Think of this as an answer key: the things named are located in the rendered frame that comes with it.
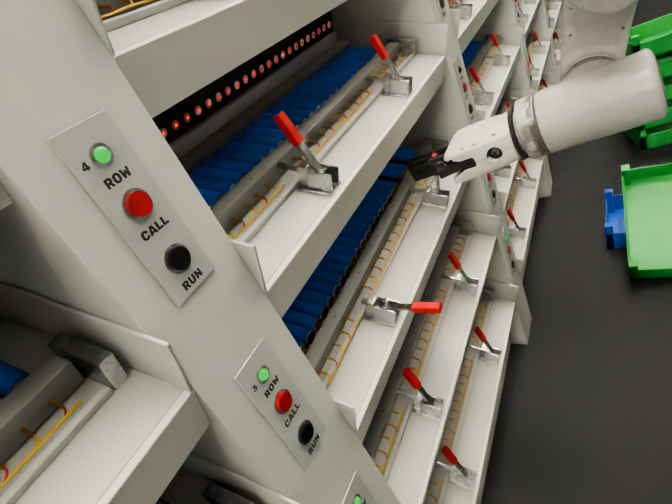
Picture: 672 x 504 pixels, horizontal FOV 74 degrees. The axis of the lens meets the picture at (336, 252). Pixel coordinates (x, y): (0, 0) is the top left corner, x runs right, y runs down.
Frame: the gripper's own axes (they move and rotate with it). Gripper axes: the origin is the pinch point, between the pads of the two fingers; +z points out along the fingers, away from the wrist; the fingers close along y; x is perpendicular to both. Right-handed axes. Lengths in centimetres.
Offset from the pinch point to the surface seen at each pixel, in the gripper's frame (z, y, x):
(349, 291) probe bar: 4.1, -26.3, -2.6
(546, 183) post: 6, 88, -56
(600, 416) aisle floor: -9, 0, -64
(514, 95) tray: 5, 88, -22
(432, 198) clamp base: 0.8, -1.0, -5.5
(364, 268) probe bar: 3.9, -21.6, -2.7
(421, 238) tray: 0.9, -10.0, -7.2
